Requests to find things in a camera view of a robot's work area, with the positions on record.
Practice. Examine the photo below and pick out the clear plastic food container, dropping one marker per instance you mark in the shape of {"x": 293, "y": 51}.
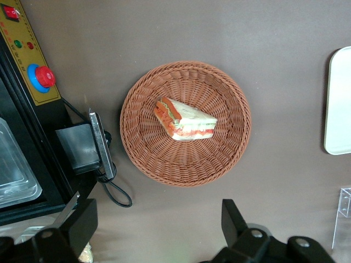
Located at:
{"x": 13, "y": 170}

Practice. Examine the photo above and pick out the cream plastic tray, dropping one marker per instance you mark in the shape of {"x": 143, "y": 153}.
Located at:
{"x": 340, "y": 104}

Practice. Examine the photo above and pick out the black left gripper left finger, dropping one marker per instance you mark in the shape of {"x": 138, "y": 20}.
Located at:
{"x": 79, "y": 230}

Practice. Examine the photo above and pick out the yellow emergency stop box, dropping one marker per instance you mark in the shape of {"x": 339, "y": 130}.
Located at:
{"x": 41, "y": 153}

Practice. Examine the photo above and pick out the triangle sandwich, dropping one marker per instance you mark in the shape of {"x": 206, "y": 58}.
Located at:
{"x": 189, "y": 120}

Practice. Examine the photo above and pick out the round brown wicker basket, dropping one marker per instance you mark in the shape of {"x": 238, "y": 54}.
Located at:
{"x": 164, "y": 159}

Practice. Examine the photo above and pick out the clear acrylic bottle rack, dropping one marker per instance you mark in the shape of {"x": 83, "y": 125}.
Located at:
{"x": 344, "y": 208}

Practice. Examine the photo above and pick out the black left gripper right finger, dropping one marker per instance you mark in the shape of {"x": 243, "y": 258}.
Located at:
{"x": 238, "y": 235}

